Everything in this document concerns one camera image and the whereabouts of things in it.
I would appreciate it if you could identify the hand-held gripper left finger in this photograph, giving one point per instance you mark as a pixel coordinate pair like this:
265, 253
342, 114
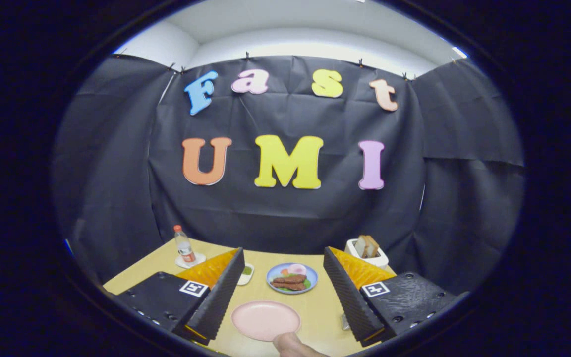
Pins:
221, 301

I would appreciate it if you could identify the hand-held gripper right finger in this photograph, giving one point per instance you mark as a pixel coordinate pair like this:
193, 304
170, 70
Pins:
347, 301

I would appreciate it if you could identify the white divided dish with beans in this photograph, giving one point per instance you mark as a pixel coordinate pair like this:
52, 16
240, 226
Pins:
247, 271

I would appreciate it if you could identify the blue plate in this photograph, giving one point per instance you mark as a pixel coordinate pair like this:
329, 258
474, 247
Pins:
314, 277

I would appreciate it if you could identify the green lettuce leaf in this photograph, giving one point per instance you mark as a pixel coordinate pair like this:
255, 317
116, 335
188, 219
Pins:
308, 283

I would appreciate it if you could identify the pink plate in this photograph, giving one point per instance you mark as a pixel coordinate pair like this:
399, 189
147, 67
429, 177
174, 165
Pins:
260, 320

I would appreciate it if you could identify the white square coaster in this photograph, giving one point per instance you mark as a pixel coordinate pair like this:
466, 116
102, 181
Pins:
200, 259

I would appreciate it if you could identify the white toaster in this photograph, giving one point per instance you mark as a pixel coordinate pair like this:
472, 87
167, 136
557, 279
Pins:
379, 261

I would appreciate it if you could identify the toast slice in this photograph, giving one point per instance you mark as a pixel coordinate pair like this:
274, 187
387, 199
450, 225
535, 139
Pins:
372, 246
360, 246

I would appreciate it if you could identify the pink ham slice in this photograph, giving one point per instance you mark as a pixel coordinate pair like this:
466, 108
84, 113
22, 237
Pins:
297, 269

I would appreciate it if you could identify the brown grilled sausage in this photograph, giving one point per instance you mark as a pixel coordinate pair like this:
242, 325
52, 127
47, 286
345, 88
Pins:
290, 278
289, 286

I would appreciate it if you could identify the clear plastic water bottle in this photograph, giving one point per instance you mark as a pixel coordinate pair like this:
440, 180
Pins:
185, 245

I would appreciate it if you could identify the black backdrop cloth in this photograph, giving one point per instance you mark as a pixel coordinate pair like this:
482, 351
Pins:
285, 218

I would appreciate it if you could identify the small ceiling light panel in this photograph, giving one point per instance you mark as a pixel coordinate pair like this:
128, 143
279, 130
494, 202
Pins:
460, 52

